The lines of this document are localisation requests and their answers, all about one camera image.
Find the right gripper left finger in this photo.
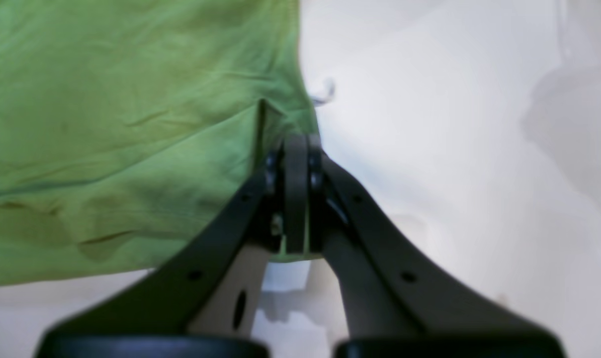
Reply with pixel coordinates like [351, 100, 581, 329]
[37, 135, 309, 358]

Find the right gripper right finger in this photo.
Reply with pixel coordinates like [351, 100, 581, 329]
[308, 135, 565, 358]

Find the green t-shirt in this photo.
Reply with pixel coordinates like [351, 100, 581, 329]
[0, 0, 318, 286]

